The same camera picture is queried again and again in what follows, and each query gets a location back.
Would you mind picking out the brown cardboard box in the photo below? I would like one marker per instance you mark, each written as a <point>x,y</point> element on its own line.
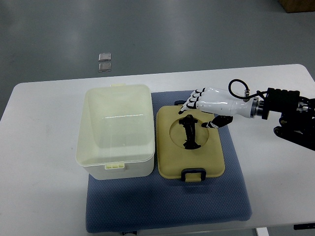
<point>297,6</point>

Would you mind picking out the upper metal floor plate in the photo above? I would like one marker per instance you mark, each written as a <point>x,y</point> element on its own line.
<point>104,57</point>

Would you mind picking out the white storage box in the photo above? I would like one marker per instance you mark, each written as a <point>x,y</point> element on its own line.
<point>117,134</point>

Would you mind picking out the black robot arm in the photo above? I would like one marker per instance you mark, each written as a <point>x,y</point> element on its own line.
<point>297,120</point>

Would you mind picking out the lower metal floor plate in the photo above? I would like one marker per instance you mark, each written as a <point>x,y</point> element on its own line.
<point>105,67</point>

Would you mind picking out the yellow box lid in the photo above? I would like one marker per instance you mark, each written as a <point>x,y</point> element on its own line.
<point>186,150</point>

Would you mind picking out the blue padded mat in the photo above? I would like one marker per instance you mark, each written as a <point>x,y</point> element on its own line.
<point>153,202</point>

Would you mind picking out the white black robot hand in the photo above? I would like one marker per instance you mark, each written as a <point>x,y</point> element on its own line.
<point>222,103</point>

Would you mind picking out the metal floor plate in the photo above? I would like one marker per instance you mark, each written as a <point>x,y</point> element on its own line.
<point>105,67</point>
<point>104,57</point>

